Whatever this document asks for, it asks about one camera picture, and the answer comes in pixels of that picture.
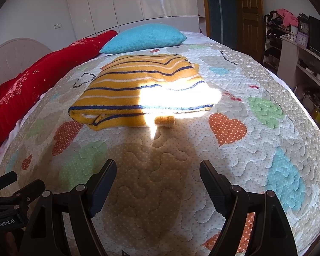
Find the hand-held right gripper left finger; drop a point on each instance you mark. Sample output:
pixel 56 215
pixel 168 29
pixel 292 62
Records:
pixel 102 189

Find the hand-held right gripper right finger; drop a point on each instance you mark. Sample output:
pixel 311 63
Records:
pixel 216 192

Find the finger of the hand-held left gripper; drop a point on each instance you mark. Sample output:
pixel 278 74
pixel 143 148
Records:
pixel 24 190
pixel 4 181

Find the yellow striped sweater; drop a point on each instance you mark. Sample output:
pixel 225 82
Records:
pixel 117 90

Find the red embroidered pillow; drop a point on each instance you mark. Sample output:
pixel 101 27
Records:
pixel 29 85

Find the white round headboard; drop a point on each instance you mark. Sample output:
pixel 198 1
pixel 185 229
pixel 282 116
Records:
pixel 13 54

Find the yellow bottle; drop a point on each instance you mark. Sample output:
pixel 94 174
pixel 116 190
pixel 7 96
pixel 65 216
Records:
pixel 319 116

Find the beige shelf unit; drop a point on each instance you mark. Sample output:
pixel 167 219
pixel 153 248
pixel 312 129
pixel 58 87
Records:
pixel 289 58

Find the turquoise knitted pillow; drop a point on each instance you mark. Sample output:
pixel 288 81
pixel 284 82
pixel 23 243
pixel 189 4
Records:
pixel 144 38

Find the cluttered shoe rack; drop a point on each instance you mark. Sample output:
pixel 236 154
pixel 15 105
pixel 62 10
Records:
pixel 273 40

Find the small purple clock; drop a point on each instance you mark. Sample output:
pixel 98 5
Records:
pixel 301 39

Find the teal curtain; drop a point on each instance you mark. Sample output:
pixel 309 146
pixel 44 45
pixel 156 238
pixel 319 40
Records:
pixel 220 10

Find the wooden door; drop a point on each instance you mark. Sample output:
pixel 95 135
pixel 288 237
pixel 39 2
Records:
pixel 249 13

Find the black monitor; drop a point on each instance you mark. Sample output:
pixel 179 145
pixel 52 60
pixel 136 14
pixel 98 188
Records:
pixel 318 37

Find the black table clock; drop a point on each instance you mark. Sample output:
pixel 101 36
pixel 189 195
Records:
pixel 304 26

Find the pink cloth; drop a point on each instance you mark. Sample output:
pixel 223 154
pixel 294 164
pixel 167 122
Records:
pixel 286 17

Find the white glossy wardrobe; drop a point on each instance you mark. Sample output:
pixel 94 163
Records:
pixel 128 0

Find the wall power outlet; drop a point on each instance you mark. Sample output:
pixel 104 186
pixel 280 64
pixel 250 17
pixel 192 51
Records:
pixel 57 26

